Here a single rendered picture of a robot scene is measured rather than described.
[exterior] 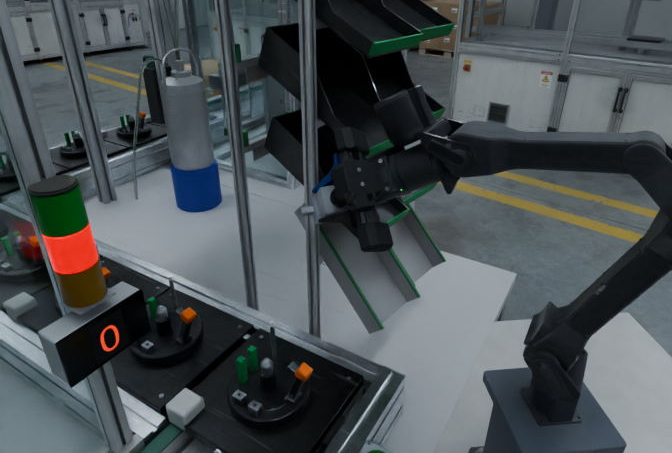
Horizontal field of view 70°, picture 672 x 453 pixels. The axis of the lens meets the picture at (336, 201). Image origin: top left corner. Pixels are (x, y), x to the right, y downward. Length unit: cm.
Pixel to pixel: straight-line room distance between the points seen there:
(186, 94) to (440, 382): 108
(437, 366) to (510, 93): 396
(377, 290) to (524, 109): 397
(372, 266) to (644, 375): 61
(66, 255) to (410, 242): 75
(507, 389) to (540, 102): 411
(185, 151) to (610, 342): 129
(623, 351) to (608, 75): 350
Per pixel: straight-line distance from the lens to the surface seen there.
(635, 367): 126
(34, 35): 977
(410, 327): 118
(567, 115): 474
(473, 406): 105
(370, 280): 100
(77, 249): 63
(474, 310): 126
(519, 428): 78
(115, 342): 72
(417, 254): 114
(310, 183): 84
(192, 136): 160
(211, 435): 86
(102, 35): 1023
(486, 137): 59
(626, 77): 457
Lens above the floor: 164
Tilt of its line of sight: 27 degrees down
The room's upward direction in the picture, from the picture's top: straight up
